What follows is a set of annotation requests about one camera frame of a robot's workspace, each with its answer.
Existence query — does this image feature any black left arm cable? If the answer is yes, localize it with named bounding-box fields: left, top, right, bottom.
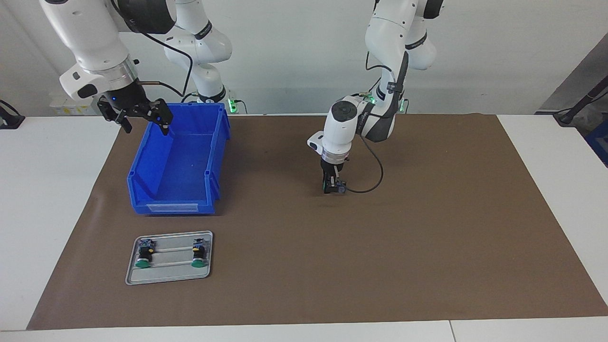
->
left=344, top=50, right=409, bottom=194

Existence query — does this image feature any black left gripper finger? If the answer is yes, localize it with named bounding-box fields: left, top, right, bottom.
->
left=323, top=175, right=347, bottom=194

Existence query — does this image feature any white cardboard box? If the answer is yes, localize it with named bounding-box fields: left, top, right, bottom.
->
left=49, top=93, right=79, bottom=116

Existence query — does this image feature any blue crate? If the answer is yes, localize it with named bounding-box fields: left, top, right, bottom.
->
left=585, top=119, right=608, bottom=168

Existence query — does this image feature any black stand pole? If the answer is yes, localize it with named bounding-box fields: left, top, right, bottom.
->
left=553, top=76, right=608, bottom=126

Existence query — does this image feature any blue plastic storage bin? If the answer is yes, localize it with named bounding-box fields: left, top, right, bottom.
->
left=126, top=102, right=232, bottom=216

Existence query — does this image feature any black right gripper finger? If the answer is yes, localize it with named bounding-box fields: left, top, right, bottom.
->
left=97, top=96, right=133, bottom=135
left=138, top=99, right=174, bottom=137

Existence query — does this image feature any brown table mat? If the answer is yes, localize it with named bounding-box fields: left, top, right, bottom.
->
left=26, top=113, right=608, bottom=331

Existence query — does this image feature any black clamp mount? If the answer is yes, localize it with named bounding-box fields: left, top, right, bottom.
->
left=0, top=99, right=26, bottom=130

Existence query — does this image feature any grey metal tray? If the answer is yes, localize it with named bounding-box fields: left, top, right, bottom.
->
left=125, top=230, right=214, bottom=285

